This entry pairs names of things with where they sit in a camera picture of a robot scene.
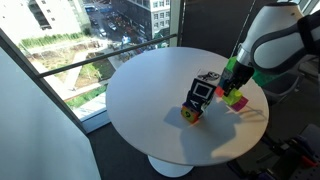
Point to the white round table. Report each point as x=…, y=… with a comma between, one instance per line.
x=144, y=98

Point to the pink magenta block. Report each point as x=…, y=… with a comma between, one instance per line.
x=240, y=104

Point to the orange red block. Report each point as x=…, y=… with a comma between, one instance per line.
x=219, y=91

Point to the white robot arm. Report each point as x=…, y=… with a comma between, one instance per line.
x=277, y=40

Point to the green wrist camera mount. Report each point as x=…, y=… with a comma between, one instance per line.
x=262, y=79

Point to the white table pedestal base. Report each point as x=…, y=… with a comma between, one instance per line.
x=169, y=169

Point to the dark window handrail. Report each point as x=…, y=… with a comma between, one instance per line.
x=97, y=58

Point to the grey office chair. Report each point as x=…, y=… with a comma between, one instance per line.
x=277, y=90

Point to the yellow-green block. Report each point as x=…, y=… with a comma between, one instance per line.
x=233, y=97

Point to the black white patterned cube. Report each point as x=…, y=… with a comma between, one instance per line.
x=202, y=89

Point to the colourful patterned lower cube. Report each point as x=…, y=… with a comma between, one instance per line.
x=192, y=115

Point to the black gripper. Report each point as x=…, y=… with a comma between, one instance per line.
x=241, y=75

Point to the black equipment with clamps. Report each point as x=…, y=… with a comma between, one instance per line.
x=294, y=158

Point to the green top block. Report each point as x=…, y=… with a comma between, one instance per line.
x=231, y=62

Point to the grey block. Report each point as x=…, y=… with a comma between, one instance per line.
x=226, y=75

